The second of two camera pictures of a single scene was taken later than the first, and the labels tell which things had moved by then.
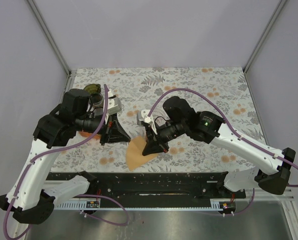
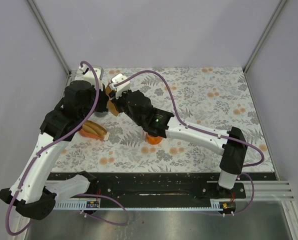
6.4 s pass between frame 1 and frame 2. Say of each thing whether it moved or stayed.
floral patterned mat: stayed
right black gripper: moved
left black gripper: moved
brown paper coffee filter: moved
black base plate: stayed
